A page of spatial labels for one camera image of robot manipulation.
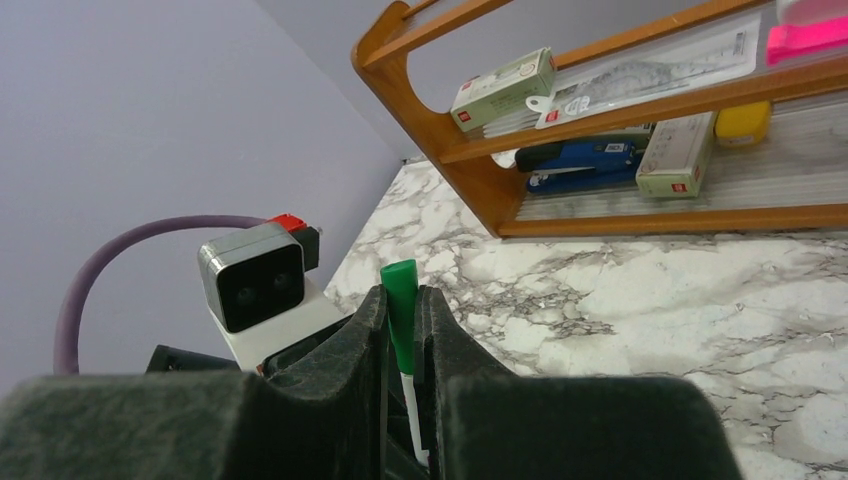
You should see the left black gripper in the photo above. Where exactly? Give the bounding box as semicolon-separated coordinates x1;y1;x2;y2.
146;316;353;381

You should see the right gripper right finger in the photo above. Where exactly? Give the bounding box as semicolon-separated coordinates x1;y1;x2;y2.
414;286;742;479

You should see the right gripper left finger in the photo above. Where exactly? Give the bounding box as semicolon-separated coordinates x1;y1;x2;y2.
1;286;388;479

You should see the green pen cap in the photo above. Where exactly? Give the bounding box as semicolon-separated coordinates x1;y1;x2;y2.
380;259;419;375

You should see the white marker green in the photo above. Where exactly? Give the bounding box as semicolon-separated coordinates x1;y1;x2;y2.
400;372;429;468

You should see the blue stapler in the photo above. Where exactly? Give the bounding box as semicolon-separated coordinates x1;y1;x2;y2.
515;140;646;195

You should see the wooden shelf rack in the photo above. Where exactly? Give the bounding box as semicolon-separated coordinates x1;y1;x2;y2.
351;0;848;240

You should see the green box upper shelf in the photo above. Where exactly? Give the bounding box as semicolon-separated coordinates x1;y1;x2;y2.
450;47;556;132

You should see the green box shelf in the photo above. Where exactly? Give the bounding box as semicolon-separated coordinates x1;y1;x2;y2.
635;112;717;199
450;47;556;132

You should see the green box lower shelf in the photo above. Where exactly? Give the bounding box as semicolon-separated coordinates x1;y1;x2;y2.
635;112;717;199

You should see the yellow object on shelf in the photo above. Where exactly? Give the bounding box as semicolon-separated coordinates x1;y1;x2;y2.
714;101;773;148

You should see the ruler set package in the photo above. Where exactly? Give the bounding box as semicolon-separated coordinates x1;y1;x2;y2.
527;13;762;130

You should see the pink stapler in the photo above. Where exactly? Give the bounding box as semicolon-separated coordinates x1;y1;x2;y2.
765;16;847;66

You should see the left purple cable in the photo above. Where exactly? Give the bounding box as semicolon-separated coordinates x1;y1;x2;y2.
52;214;268;376

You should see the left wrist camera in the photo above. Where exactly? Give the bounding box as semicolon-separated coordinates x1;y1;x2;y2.
198;216;343;374

